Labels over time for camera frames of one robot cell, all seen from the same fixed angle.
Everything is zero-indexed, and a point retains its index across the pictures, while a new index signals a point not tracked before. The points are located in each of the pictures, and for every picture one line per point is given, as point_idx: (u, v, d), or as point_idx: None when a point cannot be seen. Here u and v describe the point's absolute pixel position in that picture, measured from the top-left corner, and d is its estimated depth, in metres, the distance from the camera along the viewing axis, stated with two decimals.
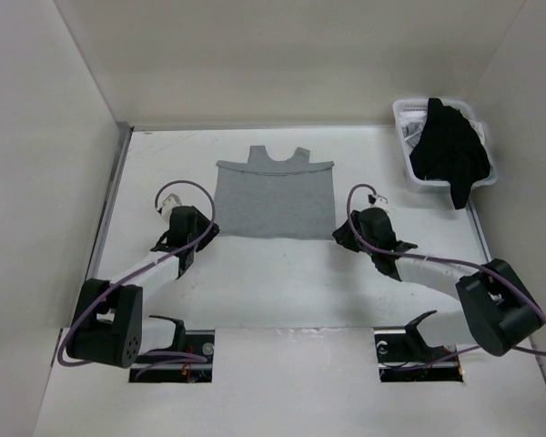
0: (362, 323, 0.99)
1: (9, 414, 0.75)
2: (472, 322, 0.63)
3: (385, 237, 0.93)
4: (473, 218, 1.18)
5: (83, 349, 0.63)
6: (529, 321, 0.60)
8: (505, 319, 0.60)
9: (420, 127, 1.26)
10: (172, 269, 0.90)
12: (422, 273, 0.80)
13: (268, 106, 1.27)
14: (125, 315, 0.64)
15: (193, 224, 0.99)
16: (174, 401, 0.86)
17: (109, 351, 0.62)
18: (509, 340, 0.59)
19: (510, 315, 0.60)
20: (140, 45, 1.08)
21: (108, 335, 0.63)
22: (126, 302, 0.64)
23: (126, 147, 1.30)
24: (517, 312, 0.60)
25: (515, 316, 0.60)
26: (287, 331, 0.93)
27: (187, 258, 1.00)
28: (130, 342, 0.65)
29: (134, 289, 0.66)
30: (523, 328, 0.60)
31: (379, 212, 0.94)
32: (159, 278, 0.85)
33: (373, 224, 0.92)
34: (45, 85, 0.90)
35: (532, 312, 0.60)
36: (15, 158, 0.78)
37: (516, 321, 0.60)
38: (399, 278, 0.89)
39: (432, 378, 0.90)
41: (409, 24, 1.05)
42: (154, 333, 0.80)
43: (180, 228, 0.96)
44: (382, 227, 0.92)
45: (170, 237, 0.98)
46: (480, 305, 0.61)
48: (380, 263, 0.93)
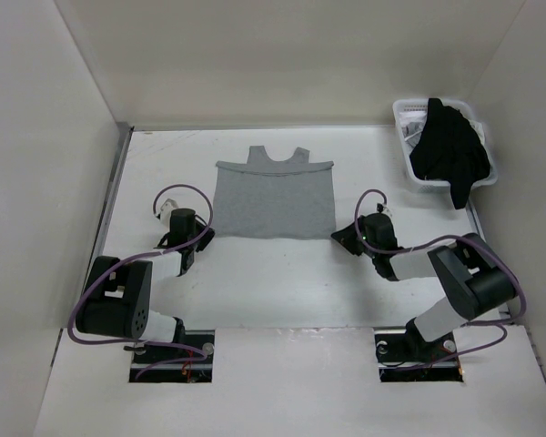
0: (361, 322, 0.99)
1: (9, 414, 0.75)
2: (447, 290, 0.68)
3: (389, 241, 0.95)
4: (473, 218, 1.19)
5: (93, 320, 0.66)
6: (501, 287, 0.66)
8: (480, 284, 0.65)
9: (420, 127, 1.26)
10: (176, 263, 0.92)
12: (409, 265, 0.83)
13: (269, 106, 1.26)
14: (135, 285, 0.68)
15: (193, 225, 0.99)
16: (174, 402, 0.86)
17: (118, 321, 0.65)
18: (482, 304, 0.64)
19: (484, 282, 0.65)
20: (139, 45, 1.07)
21: (118, 305, 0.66)
22: (136, 274, 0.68)
23: (126, 147, 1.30)
24: (490, 279, 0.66)
25: (490, 282, 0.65)
26: (287, 331, 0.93)
27: (188, 257, 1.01)
28: (138, 315, 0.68)
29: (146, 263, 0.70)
30: (497, 292, 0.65)
31: (384, 218, 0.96)
32: (162, 269, 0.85)
33: (377, 228, 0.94)
34: (45, 85, 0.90)
35: (506, 278, 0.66)
36: (15, 159, 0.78)
37: (490, 287, 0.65)
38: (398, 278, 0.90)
39: (432, 378, 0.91)
41: (409, 24, 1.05)
42: (154, 330, 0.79)
43: (181, 229, 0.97)
44: (386, 231, 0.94)
45: (170, 238, 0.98)
46: (454, 272, 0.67)
48: (379, 265, 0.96)
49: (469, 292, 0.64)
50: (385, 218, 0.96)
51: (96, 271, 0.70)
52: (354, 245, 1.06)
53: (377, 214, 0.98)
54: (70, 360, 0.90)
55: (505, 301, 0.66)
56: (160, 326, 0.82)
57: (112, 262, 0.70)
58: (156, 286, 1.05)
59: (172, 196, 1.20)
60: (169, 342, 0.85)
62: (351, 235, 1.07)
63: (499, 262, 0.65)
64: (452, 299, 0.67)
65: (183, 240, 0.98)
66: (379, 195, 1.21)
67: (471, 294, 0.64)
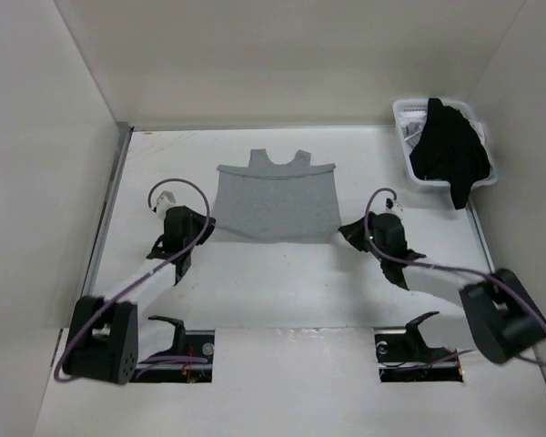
0: (361, 323, 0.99)
1: (9, 414, 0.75)
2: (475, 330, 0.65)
3: (397, 245, 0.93)
4: (473, 218, 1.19)
5: (80, 367, 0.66)
6: (533, 331, 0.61)
8: (506, 329, 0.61)
9: (420, 127, 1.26)
10: (170, 276, 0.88)
12: (429, 281, 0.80)
13: (269, 105, 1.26)
14: (118, 329, 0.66)
15: (187, 228, 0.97)
16: (174, 401, 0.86)
17: (105, 370, 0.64)
18: (510, 349, 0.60)
19: (515, 324, 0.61)
20: (140, 45, 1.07)
21: (104, 352, 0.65)
22: (119, 326, 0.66)
23: (126, 146, 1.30)
24: (519, 322, 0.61)
25: (521, 325, 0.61)
26: (287, 331, 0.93)
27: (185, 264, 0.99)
28: (126, 359, 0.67)
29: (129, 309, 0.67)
30: (523, 337, 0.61)
31: (394, 220, 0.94)
32: (156, 289, 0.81)
33: (387, 233, 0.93)
34: (45, 85, 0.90)
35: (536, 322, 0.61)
36: (16, 159, 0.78)
37: (518, 331, 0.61)
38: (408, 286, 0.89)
39: (432, 378, 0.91)
41: (410, 24, 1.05)
42: (150, 347, 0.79)
43: (180, 230, 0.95)
44: (397, 234, 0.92)
45: (167, 240, 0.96)
46: (484, 313, 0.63)
48: (389, 270, 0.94)
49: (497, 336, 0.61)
50: (396, 220, 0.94)
51: (83, 319, 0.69)
52: (362, 242, 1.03)
53: (388, 216, 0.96)
54: None
55: (533, 346, 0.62)
56: (156, 339, 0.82)
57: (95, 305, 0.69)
58: None
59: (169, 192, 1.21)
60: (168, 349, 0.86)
62: (358, 231, 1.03)
63: (528, 307, 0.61)
64: (477, 338, 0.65)
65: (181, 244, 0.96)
66: (383, 192, 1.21)
67: (499, 338, 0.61)
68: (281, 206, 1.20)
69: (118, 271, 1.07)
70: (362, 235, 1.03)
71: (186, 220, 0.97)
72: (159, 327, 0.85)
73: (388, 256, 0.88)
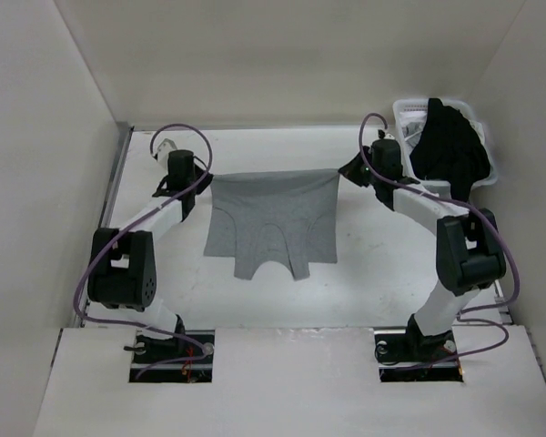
0: (362, 323, 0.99)
1: (10, 415, 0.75)
2: (439, 259, 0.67)
3: (392, 168, 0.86)
4: None
5: (101, 292, 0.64)
6: (487, 269, 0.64)
8: (468, 259, 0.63)
9: (420, 127, 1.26)
10: (176, 213, 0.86)
12: (413, 208, 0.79)
13: (269, 106, 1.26)
14: (138, 260, 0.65)
15: (192, 167, 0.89)
16: (174, 401, 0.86)
17: (127, 292, 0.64)
18: (466, 276, 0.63)
19: (475, 258, 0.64)
20: (139, 45, 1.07)
21: (124, 279, 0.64)
22: (140, 244, 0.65)
23: (126, 147, 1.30)
24: (484, 259, 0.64)
25: (481, 263, 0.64)
26: (287, 331, 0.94)
27: (190, 202, 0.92)
28: (146, 283, 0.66)
29: (146, 235, 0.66)
30: (482, 270, 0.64)
31: (393, 141, 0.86)
32: (163, 224, 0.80)
33: (384, 152, 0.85)
34: (45, 84, 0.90)
35: (494, 262, 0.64)
36: (15, 158, 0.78)
37: (477, 264, 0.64)
38: (394, 207, 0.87)
39: (432, 378, 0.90)
41: (409, 24, 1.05)
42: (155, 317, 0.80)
43: (188, 173, 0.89)
44: (394, 156, 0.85)
45: (172, 184, 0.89)
46: (454, 243, 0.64)
48: (379, 188, 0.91)
49: (457, 263, 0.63)
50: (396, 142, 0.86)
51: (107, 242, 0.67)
52: (358, 177, 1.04)
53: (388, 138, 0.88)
54: (70, 360, 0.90)
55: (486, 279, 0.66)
56: (166, 317, 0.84)
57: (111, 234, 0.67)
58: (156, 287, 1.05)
59: None
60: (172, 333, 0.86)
62: (354, 167, 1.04)
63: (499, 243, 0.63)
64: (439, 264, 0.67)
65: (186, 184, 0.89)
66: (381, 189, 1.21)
67: (459, 267, 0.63)
68: (269, 221, 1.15)
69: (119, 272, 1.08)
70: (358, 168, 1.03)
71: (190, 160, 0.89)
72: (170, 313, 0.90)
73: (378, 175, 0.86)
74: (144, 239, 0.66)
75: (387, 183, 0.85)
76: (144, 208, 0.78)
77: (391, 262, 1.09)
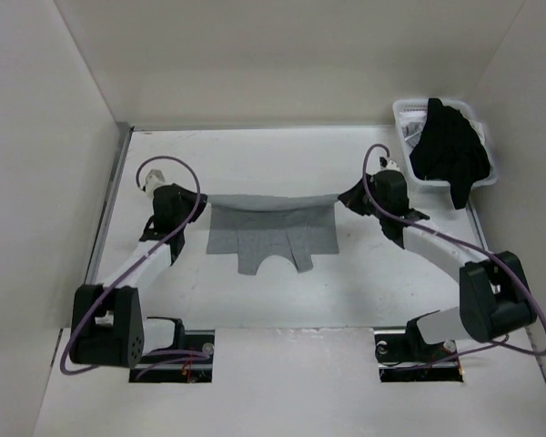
0: (362, 323, 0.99)
1: (10, 414, 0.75)
2: (465, 309, 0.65)
3: (399, 202, 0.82)
4: (473, 218, 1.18)
5: (86, 355, 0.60)
6: (519, 319, 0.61)
8: (496, 309, 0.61)
9: (420, 127, 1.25)
10: (166, 258, 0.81)
12: (426, 248, 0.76)
13: (269, 106, 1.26)
14: (121, 317, 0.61)
15: (178, 207, 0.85)
16: (173, 401, 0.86)
17: (113, 355, 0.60)
18: (496, 328, 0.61)
19: (502, 308, 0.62)
20: (139, 45, 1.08)
21: (109, 338, 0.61)
22: (124, 303, 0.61)
23: (126, 146, 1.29)
24: (512, 308, 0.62)
25: (511, 312, 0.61)
26: (287, 331, 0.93)
27: (179, 243, 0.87)
28: (134, 342, 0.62)
29: (130, 290, 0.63)
30: (512, 320, 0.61)
31: (399, 175, 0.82)
32: (151, 271, 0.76)
33: (389, 187, 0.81)
34: (45, 85, 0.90)
35: (524, 309, 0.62)
36: (15, 158, 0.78)
37: (507, 313, 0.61)
38: (403, 246, 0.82)
39: (432, 377, 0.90)
41: (409, 25, 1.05)
42: (152, 342, 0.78)
43: (178, 208, 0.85)
44: (399, 190, 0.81)
45: (158, 225, 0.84)
46: (480, 295, 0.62)
48: (386, 227, 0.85)
49: (485, 316, 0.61)
50: (402, 175, 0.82)
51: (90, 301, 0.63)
52: (361, 207, 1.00)
53: (393, 169, 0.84)
54: None
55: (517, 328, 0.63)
56: (160, 333, 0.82)
57: (94, 291, 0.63)
58: (156, 287, 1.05)
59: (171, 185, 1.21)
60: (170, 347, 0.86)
62: (358, 196, 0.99)
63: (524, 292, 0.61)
64: (468, 315, 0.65)
65: (172, 225, 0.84)
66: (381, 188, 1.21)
67: (487, 319, 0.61)
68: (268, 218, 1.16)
69: None
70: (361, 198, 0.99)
71: (176, 199, 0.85)
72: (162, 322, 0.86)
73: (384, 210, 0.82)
74: (128, 292, 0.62)
75: (394, 219, 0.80)
76: (131, 258, 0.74)
77: (391, 263, 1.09)
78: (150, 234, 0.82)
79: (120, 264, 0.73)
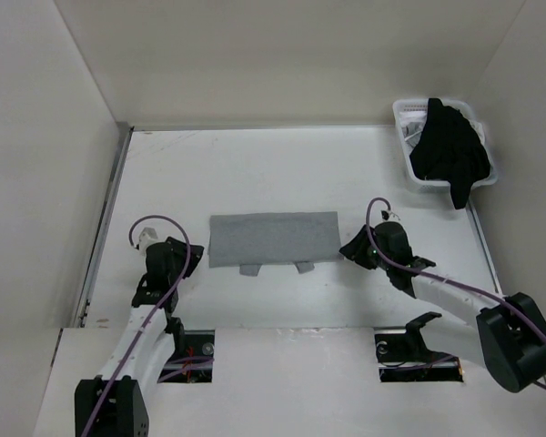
0: (362, 324, 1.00)
1: (10, 414, 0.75)
2: (491, 357, 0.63)
3: (401, 251, 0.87)
4: (473, 218, 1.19)
5: None
6: (545, 362, 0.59)
8: (521, 356, 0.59)
9: (420, 127, 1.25)
10: (163, 322, 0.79)
12: (438, 296, 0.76)
13: (268, 105, 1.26)
14: (125, 412, 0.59)
15: (171, 262, 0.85)
16: (173, 401, 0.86)
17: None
18: (524, 376, 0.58)
19: (527, 352, 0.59)
20: (139, 45, 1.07)
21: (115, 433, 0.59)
22: (125, 400, 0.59)
23: (126, 147, 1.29)
24: (536, 352, 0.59)
25: (535, 357, 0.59)
26: (287, 331, 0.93)
27: (174, 299, 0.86)
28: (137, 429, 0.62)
29: (131, 382, 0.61)
30: (538, 366, 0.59)
31: (396, 226, 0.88)
32: (150, 342, 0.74)
33: (389, 238, 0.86)
34: (45, 84, 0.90)
35: None
36: (16, 157, 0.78)
37: (532, 360, 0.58)
38: (415, 296, 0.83)
39: (432, 377, 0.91)
41: (409, 24, 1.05)
42: (154, 374, 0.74)
43: (170, 265, 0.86)
44: (399, 240, 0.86)
45: (153, 283, 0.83)
46: (501, 343, 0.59)
48: (394, 278, 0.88)
49: (510, 366, 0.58)
50: (399, 226, 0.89)
51: (89, 401, 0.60)
52: (368, 260, 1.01)
53: (389, 222, 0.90)
54: (70, 359, 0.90)
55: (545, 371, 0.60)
56: (159, 360, 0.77)
57: (94, 387, 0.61)
58: None
59: (171, 185, 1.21)
60: (172, 354, 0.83)
62: (360, 249, 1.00)
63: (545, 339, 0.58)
64: (494, 362, 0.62)
65: (165, 282, 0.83)
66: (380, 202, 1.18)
67: (513, 368, 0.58)
68: (267, 218, 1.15)
69: (120, 271, 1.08)
70: (366, 252, 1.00)
71: (169, 256, 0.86)
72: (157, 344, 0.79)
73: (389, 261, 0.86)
74: (129, 384, 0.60)
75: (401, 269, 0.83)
76: (126, 335, 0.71)
77: None
78: (144, 295, 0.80)
79: (117, 344, 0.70)
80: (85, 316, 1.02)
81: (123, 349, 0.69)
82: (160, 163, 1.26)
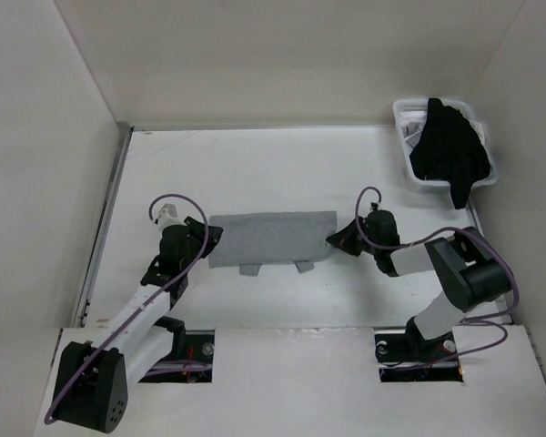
0: (362, 322, 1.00)
1: (10, 413, 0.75)
2: (445, 283, 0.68)
3: (389, 238, 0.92)
4: (472, 217, 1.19)
5: (67, 412, 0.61)
6: (495, 279, 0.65)
8: (471, 273, 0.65)
9: (420, 127, 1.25)
10: (165, 305, 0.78)
12: (409, 263, 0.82)
13: (268, 105, 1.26)
14: (103, 385, 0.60)
15: (186, 248, 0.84)
16: (172, 401, 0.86)
17: (89, 418, 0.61)
18: (475, 290, 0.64)
19: (478, 271, 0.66)
20: (139, 45, 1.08)
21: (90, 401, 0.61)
22: (106, 372, 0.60)
23: (126, 147, 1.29)
24: (486, 269, 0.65)
25: (485, 272, 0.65)
26: (287, 331, 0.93)
27: (180, 287, 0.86)
28: (113, 406, 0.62)
29: (116, 358, 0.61)
30: (489, 283, 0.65)
31: (387, 214, 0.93)
32: (148, 321, 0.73)
33: (379, 225, 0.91)
34: (45, 84, 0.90)
35: (499, 270, 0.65)
36: (16, 157, 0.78)
37: (483, 276, 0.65)
38: (398, 274, 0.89)
39: (431, 377, 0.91)
41: (409, 24, 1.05)
42: (145, 364, 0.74)
43: (185, 250, 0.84)
44: (389, 228, 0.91)
45: (164, 266, 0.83)
46: (450, 262, 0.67)
48: (380, 261, 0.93)
49: (462, 281, 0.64)
50: (389, 214, 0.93)
51: (74, 365, 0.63)
52: (354, 246, 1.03)
53: (380, 210, 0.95)
54: None
55: (497, 294, 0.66)
56: (153, 354, 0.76)
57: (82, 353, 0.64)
58: None
59: (171, 186, 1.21)
60: (166, 354, 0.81)
62: (350, 235, 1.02)
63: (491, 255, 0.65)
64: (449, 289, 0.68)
65: (176, 267, 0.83)
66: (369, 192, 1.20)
67: (465, 283, 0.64)
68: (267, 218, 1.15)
69: (120, 271, 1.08)
70: (354, 238, 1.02)
71: (184, 240, 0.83)
72: (154, 338, 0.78)
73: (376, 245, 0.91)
74: (115, 358, 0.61)
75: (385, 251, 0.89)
76: (126, 309, 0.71)
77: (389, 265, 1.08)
78: (154, 276, 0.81)
79: (115, 317, 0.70)
80: (85, 316, 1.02)
81: (118, 323, 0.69)
82: (160, 163, 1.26)
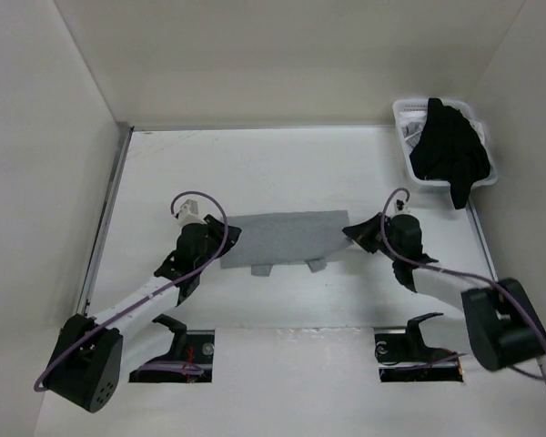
0: (362, 321, 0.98)
1: (9, 414, 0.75)
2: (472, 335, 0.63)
3: (413, 248, 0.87)
4: (472, 218, 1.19)
5: (55, 384, 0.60)
6: (528, 345, 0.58)
8: (503, 334, 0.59)
9: (420, 127, 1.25)
10: (173, 299, 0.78)
12: (433, 284, 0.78)
13: (268, 105, 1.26)
14: (97, 360, 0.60)
15: (203, 247, 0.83)
16: (172, 401, 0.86)
17: (77, 393, 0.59)
18: (505, 356, 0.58)
19: (511, 334, 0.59)
20: (139, 45, 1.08)
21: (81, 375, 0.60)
22: (103, 347, 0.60)
23: (126, 146, 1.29)
24: (520, 334, 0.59)
25: (518, 336, 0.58)
26: (287, 331, 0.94)
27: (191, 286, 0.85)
28: (102, 386, 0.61)
29: (115, 336, 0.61)
30: (520, 349, 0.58)
31: (414, 222, 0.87)
32: (154, 311, 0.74)
33: (403, 232, 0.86)
34: (45, 84, 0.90)
35: (533, 335, 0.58)
36: (17, 158, 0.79)
37: (516, 340, 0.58)
38: (415, 289, 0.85)
39: (432, 378, 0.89)
41: (408, 25, 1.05)
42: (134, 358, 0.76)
43: (201, 249, 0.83)
44: (414, 237, 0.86)
45: (178, 263, 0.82)
46: (482, 317, 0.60)
48: (399, 270, 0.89)
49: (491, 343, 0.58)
50: (415, 222, 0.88)
51: (75, 337, 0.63)
52: (369, 244, 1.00)
53: (407, 217, 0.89)
54: None
55: (528, 360, 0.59)
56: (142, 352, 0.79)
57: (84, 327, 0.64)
58: None
59: (170, 186, 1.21)
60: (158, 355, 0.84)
62: (369, 235, 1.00)
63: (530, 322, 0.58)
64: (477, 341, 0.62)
65: (190, 265, 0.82)
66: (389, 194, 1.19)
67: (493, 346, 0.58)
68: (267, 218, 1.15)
69: (120, 271, 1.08)
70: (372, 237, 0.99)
71: (202, 240, 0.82)
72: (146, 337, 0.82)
73: (397, 254, 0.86)
74: (115, 336, 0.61)
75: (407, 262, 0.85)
76: (134, 295, 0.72)
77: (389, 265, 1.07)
78: (167, 271, 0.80)
79: (123, 299, 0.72)
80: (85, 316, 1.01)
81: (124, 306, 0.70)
82: (160, 163, 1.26)
